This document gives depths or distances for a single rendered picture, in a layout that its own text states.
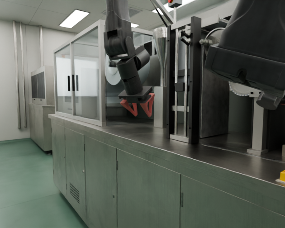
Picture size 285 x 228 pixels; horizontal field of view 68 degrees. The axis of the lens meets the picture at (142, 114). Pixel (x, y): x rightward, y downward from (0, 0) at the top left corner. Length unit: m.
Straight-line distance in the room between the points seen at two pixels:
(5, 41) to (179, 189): 5.53
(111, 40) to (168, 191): 0.61
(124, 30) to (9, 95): 5.32
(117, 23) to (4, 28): 5.47
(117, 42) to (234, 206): 0.59
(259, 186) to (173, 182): 0.35
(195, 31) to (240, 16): 0.76
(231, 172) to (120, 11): 0.55
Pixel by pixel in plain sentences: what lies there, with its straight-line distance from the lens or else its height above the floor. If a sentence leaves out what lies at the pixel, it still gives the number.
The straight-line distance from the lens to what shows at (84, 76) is 1.73.
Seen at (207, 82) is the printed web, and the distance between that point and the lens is 1.09.
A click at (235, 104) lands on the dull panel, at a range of 1.35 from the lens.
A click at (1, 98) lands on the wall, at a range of 5.84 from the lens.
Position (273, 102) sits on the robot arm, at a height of 1.09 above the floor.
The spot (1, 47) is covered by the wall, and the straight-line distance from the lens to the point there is 5.94.
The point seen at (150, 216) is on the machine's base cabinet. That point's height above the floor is 0.56.
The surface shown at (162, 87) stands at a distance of 1.36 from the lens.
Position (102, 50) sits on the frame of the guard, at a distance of 1.46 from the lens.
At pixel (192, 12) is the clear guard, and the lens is 1.65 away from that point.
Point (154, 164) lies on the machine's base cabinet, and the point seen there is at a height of 0.81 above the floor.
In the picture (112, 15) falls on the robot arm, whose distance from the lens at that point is 0.65.
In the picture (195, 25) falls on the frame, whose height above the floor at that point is 1.40.
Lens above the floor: 1.11
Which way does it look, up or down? 5 degrees down
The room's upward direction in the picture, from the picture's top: straight up
